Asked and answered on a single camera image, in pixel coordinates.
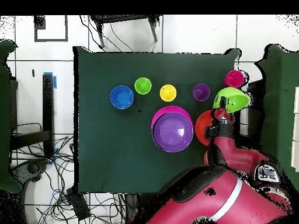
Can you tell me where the green bowl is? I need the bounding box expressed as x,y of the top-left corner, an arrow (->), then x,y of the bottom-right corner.
213,87 -> 251,114

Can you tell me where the large orange bowl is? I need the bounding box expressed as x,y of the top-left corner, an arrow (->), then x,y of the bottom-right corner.
194,110 -> 215,147

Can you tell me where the purple bowl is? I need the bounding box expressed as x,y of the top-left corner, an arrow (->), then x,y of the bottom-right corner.
152,112 -> 194,153

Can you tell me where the large pink bowl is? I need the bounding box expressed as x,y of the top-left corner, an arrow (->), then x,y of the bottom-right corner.
151,105 -> 194,130

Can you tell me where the purple cup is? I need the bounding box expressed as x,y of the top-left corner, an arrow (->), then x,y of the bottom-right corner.
192,83 -> 211,102

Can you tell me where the pink cup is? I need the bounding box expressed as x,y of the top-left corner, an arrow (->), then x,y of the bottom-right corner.
224,69 -> 246,89

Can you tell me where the yellow cup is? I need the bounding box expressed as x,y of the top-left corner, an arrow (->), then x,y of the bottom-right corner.
159,84 -> 178,103

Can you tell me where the green cloth side table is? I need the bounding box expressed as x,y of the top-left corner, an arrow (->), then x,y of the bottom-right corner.
253,43 -> 299,187
0,39 -> 23,194

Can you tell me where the green cup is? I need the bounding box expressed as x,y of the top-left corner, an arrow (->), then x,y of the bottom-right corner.
134,77 -> 152,95

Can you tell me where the dark green tablecloth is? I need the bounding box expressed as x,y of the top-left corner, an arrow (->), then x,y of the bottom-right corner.
72,45 -> 241,195

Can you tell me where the blue bowl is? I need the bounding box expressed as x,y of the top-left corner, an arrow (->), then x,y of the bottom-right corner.
110,85 -> 135,110

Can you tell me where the black stool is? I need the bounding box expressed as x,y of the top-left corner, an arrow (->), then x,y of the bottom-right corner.
89,15 -> 162,49

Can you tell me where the blue tape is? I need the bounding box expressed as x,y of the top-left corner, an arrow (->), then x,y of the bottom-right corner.
43,71 -> 57,89

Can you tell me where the black power box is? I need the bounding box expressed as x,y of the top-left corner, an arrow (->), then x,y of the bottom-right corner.
65,187 -> 91,221

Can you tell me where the black metal post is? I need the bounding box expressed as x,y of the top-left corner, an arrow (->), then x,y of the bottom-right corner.
233,113 -> 242,145

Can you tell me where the black metal frame beam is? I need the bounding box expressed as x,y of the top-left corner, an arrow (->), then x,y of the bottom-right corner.
10,73 -> 55,158

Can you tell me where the tangle of cables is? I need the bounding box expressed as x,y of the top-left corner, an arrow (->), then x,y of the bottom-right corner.
10,122 -> 131,224

